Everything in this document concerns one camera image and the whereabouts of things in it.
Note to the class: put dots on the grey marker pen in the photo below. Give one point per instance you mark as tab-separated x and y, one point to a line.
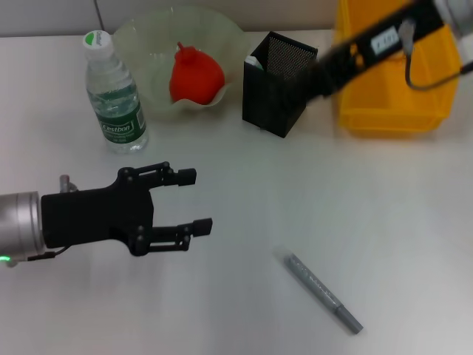
318	288

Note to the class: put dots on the green glass fruit plate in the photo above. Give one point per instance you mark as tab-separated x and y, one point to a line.
155	48

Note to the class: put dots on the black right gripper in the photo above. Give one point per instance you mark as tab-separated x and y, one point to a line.
373	44

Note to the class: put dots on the green pen white cap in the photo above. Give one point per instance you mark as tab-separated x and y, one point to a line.
255	61

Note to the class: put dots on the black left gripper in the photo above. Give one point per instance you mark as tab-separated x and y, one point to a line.
96	218

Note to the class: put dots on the yellow plastic bin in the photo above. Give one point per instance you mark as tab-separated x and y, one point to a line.
391	103

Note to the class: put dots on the clear water bottle green label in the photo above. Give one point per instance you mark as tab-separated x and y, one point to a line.
116	107

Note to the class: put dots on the orange fruit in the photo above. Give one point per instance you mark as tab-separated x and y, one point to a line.
196	79

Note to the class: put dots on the black mesh pen holder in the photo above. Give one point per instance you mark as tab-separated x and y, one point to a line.
269	103

